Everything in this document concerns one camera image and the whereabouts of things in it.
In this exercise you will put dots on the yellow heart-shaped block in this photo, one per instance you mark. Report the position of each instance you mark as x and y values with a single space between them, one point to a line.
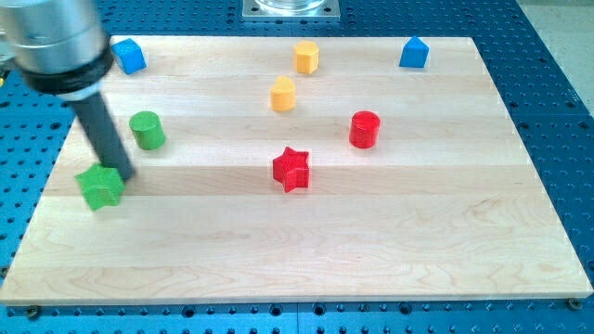
283 94

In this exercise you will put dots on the left board clamp screw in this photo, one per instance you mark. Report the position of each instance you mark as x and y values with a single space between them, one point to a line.
32 312

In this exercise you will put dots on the red star block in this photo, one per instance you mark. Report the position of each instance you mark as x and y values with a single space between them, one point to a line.
291 169

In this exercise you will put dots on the green star block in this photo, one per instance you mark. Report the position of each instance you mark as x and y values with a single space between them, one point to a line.
100 186

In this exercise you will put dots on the red cylinder block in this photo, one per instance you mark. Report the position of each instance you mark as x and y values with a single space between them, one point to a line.
364 129

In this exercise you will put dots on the yellow hexagon block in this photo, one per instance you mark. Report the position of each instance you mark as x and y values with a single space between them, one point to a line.
306 57

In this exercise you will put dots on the board clamp screw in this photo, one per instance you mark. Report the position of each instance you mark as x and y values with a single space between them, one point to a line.
32 312
574 304

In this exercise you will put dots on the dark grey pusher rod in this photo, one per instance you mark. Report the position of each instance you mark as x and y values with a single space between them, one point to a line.
102 134

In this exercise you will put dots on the blue pentagon block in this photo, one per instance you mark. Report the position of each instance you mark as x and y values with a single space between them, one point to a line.
414 54

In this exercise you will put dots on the light wooden board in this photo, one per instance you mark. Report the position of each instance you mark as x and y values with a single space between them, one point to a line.
446 206

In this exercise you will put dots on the green cylinder block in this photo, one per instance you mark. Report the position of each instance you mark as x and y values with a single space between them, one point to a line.
147 130

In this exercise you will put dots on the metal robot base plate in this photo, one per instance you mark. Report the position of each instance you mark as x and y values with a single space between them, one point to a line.
290 9

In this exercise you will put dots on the blue cube block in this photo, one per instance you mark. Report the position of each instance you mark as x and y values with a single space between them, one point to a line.
129 56

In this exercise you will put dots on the right board clamp screw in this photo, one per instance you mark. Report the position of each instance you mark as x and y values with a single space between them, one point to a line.
574 304

